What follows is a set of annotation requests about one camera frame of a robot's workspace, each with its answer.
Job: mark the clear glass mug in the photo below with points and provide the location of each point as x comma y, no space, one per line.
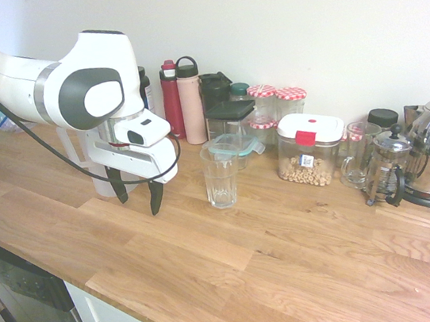
356,167

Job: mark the square container with dark lid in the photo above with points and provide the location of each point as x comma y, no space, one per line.
230,111

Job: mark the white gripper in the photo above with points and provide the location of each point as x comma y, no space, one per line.
118,158

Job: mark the red water bottle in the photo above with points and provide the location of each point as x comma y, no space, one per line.
173,111

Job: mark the black dishwasher front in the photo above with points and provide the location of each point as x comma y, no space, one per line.
40,313

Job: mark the black shaker bottle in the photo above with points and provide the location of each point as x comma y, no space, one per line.
213,91

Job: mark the glass French press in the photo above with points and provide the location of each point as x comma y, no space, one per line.
384,169

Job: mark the glass container with teal lid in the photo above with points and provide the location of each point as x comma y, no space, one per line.
245,146

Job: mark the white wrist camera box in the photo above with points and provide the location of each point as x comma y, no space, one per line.
150,128

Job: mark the glass jar with black lid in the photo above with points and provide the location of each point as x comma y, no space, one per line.
383,117

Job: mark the cereal container with white lid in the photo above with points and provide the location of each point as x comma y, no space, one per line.
308,172

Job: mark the small jar red checkered lid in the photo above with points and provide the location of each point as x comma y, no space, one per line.
262,124
356,133

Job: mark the translucent pitcher with blue lid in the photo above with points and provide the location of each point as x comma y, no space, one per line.
102,186

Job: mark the pink bottle with black lid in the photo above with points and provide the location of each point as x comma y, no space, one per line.
192,112

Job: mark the black protein powder tub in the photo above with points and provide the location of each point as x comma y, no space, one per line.
147,94

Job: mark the clear faceted glass tumbler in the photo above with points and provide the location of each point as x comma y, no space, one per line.
220,184

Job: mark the glass jar with green lid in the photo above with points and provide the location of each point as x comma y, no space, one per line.
239,89

